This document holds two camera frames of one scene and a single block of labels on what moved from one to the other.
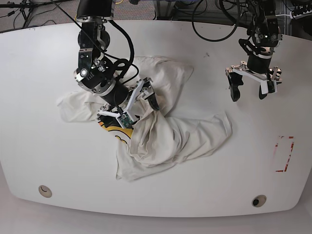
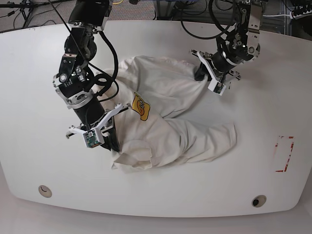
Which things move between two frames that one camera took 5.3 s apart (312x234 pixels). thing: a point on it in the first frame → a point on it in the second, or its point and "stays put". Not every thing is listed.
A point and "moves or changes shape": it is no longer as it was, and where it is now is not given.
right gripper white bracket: (143, 88) → (117, 107)
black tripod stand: (26, 7) stays put
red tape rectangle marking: (276, 145) stays put
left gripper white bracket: (235, 80) → (214, 86)
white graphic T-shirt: (136, 112) moves or changes shape
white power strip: (298, 16) stays put
